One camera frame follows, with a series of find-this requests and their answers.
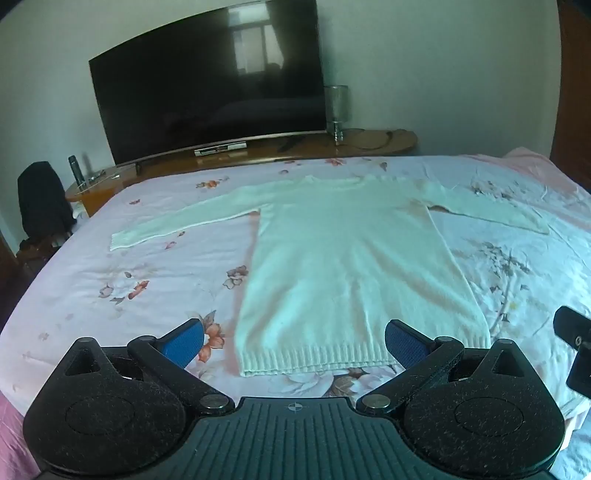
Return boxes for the black curved television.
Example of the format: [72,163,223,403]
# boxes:
[89,0,327,167]

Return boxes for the white knit sweater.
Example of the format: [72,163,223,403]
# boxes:
[110,174,551,377]

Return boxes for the glass table lamp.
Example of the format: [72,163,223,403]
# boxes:
[323,84,350,145]

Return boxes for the silver set-top box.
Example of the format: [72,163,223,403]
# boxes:
[194,143,248,157]

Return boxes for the wooden television cabinet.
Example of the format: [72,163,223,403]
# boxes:
[65,128,419,217]

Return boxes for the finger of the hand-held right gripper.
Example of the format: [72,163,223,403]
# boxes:
[553,305,591,357]
[566,352,591,398]

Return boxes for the pink blanket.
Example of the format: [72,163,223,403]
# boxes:
[501,147,591,197]

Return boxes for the brown wooden door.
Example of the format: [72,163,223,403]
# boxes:
[549,0,591,195]

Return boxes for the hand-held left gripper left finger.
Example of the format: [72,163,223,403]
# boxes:
[62,318,236,416]

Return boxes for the black lamp cable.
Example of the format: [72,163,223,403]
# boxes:
[342,128,408,150]

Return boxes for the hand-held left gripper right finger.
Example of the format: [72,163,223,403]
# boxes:
[355,318,528,416]

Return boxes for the floral bedsheet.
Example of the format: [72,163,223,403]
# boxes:
[0,148,591,480]

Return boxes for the black bag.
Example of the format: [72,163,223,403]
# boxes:
[17,161,75,237]

